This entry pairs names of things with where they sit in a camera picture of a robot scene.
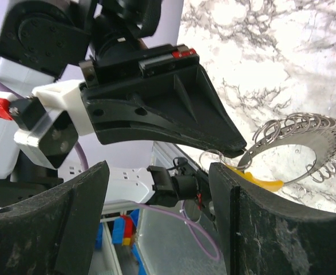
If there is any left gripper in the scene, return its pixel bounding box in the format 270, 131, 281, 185
79, 44, 247, 158

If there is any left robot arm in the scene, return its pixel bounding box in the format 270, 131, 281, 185
0, 1, 246, 207

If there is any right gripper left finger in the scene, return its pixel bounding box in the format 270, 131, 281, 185
0, 162, 110, 274

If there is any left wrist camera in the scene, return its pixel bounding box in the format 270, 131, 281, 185
10, 80, 93, 171

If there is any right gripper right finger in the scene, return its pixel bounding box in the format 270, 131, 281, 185
208, 163, 336, 274

